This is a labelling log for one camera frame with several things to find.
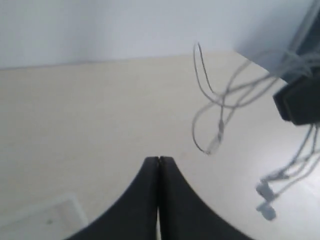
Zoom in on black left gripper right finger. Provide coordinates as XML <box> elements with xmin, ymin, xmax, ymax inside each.
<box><xmin>158</xmin><ymin>156</ymin><xmax>250</xmax><ymax>240</ymax></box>

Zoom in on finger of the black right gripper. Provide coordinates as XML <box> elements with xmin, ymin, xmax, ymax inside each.
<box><xmin>273</xmin><ymin>72</ymin><xmax>320</xmax><ymax>126</ymax></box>

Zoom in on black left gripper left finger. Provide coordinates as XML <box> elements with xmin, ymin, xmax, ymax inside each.
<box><xmin>68</xmin><ymin>156</ymin><xmax>159</xmax><ymax>240</ymax></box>

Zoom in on white wired earphones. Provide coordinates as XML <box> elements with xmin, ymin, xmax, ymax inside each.
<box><xmin>191</xmin><ymin>0</ymin><xmax>320</xmax><ymax>222</ymax></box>

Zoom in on clear plastic hinged case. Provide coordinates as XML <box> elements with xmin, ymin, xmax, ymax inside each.
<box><xmin>0</xmin><ymin>193</ymin><xmax>89</xmax><ymax>240</ymax></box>

